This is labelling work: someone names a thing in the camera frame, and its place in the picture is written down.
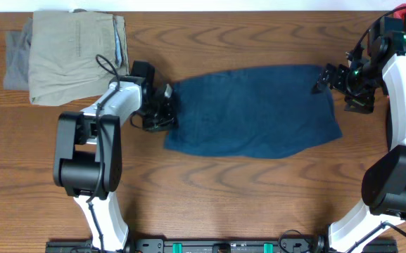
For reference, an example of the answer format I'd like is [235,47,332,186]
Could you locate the dark blue shorts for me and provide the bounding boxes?
[164,65,342,159]

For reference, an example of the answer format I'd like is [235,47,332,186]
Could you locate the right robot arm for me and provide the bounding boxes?
[310,29,406,252]

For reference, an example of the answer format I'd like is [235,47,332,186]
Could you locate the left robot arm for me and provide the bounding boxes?
[45,61,178,252]

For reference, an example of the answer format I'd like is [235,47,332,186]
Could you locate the red garment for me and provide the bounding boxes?
[393,4,406,20]

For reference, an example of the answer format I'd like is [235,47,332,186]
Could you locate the folded khaki shorts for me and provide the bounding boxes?
[28,11,129,106]

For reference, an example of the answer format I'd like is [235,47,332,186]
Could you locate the folded grey garment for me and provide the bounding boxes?
[3,18,32,91]

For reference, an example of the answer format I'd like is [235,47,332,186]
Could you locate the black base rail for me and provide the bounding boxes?
[45,238,399,253]

